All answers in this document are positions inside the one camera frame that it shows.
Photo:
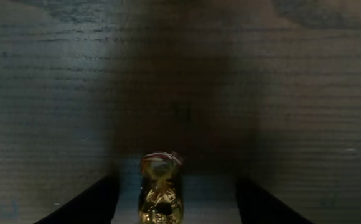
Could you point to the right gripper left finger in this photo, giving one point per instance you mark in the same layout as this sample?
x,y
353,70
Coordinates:
x,y
93,208

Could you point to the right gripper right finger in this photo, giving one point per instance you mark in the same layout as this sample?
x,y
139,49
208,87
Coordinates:
x,y
264,210

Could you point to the gold candy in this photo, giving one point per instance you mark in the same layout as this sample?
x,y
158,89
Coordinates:
x,y
162,199

